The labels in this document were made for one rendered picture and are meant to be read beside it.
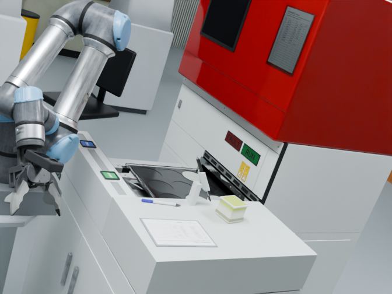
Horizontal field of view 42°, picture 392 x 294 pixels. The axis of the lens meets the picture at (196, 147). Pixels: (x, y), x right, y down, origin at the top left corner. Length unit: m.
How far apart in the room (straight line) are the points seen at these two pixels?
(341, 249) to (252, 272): 0.95
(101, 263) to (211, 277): 0.39
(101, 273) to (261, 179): 0.72
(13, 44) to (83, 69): 2.11
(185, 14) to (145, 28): 5.83
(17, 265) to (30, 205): 1.22
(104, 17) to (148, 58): 4.01
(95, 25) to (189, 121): 0.94
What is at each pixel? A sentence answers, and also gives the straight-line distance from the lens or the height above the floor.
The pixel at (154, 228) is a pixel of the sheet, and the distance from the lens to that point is 1.55.
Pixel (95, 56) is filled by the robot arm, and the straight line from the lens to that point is 1.66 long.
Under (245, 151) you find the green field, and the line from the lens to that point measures 2.09.
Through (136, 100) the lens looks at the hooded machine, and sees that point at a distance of 5.79.
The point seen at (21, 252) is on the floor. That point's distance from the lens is 3.03.
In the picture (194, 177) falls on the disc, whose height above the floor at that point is 0.90.
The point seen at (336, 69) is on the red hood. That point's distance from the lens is 1.95.
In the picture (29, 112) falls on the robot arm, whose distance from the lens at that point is 1.43.
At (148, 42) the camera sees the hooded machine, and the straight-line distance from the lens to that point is 5.63.
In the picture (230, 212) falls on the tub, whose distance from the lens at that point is 1.72.
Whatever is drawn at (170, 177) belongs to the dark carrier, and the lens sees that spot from 2.11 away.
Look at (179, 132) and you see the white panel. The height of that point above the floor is 0.95.
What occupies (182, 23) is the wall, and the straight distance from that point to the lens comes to 11.39.
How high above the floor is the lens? 1.71
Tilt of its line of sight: 18 degrees down
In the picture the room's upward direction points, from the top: 19 degrees clockwise
